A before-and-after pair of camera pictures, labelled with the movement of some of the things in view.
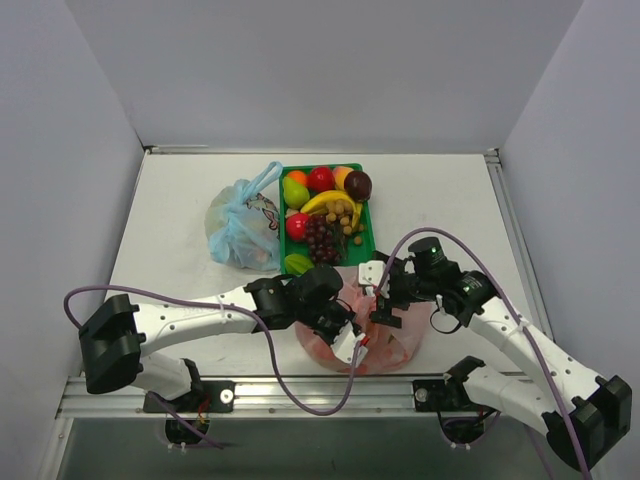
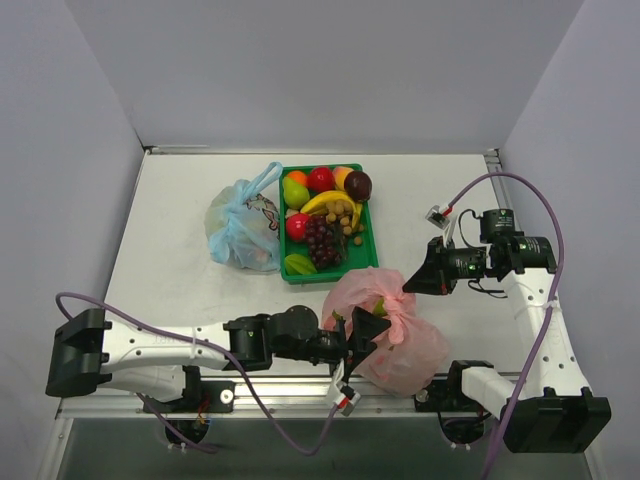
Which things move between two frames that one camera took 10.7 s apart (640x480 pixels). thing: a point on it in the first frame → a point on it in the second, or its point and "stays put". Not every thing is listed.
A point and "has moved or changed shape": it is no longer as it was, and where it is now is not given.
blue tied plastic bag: [243, 225] stays put
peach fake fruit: [339, 174] stays put
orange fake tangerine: [298, 176] stays put
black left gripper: [329, 324] → [350, 341]
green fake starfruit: [297, 264] stays put
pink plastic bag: [363, 345] has moved or changed shape
